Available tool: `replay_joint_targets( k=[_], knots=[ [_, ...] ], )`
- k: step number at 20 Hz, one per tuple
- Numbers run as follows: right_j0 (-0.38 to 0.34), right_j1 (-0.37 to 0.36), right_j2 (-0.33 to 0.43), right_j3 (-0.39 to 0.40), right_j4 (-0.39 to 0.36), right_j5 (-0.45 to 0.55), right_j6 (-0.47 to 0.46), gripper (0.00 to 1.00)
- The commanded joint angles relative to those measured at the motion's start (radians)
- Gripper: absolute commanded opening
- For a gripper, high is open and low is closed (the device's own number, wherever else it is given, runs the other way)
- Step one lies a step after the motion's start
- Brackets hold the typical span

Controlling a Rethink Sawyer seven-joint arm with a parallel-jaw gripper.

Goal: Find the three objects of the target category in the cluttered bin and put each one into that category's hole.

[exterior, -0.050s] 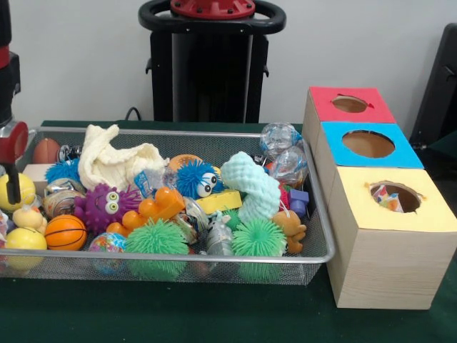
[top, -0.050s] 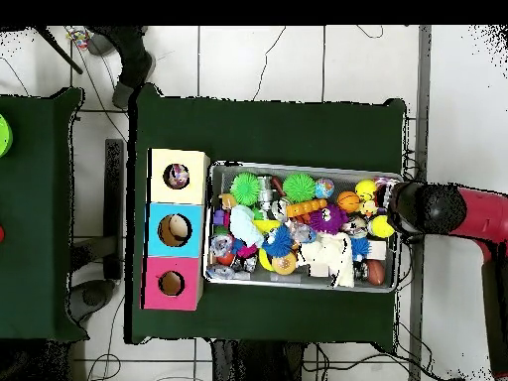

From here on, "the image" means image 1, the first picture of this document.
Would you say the wire mesh bin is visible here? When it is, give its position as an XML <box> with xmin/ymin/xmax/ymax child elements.
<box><xmin>0</xmin><ymin>127</ymin><xmax>336</xmax><ymax>285</ymax></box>

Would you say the black monitor panel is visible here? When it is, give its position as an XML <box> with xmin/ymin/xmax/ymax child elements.
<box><xmin>411</xmin><ymin>24</ymin><xmax>457</xmax><ymax>147</ymax></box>

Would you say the purple furry monster toy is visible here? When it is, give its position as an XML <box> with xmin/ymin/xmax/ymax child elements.
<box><xmin>74</xmin><ymin>183</ymin><xmax>141</xmax><ymax>235</ymax></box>

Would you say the white cloth with big dots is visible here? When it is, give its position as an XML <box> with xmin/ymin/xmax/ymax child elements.
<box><xmin>372</xmin><ymin>184</ymin><xmax>405</xmax><ymax>213</ymax></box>

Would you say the orange toy basketball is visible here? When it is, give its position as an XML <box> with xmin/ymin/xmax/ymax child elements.
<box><xmin>44</xmin><ymin>214</ymin><xmax>88</xmax><ymax>251</ymax></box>

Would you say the green spiky ball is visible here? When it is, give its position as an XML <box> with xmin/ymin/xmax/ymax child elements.
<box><xmin>231</xmin><ymin>218</ymin><xmax>288</xmax><ymax>282</ymax></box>
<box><xmin>126</xmin><ymin>219</ymin><xmax>191</xmax><ymax>281</ymax></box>

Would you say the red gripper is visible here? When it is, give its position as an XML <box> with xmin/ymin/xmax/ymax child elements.
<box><xmin>0</xmin><ymin>121</ymin><xmax>29</xmax><ymax>207</ymax></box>

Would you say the yellow ball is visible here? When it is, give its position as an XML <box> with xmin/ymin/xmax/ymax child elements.
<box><xmin>0</xmin><ymin>172</ymin><xmax>37</xmax><ymax>212</ymax></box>
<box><xmin>6</xmin><ymin>228</ymin><xmax>48</xmax><ymax>271</ymax></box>

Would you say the orange plastic toy block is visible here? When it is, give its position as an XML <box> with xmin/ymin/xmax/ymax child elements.
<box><xmin>107</xmin><ymin>186</ymin><xmax>187</xmax><ymax>239</ymax></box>

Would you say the dark green table cloth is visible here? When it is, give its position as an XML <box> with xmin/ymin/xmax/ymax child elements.
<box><xmin>0</xmin><ymin>120</ymin><xmax>457</xmax><ymax>343</ymax></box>

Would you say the mint green foam cloth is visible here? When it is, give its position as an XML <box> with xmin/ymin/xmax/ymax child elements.
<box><xmin>220</xmin><ymin>151</ymin><xmax>281</xmax><ymax>223</ymax></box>

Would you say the blue spiky ball with eyes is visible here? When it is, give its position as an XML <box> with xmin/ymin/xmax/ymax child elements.
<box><xmin>176</xmin><ymin>159</ymin><xmax>224</xmax><ymax>201</ymax></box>

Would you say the cream knitted cloth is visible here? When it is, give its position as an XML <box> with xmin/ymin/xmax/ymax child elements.
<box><xmin>77</xmin><ymin>124</ymin><xmax>167</xmax><ymax>192</ymax></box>

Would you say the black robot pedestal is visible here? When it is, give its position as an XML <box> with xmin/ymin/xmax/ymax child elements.
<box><xmin>139</xmin><ymin>0</ymin><xmax>286</xmax><ymax>124</ymax></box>

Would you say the wooden box with three holes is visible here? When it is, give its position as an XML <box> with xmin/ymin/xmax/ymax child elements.
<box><xmin>303</xmin><ymin>86</ymin><xmax>457</xmax><ymax>309</ymax></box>

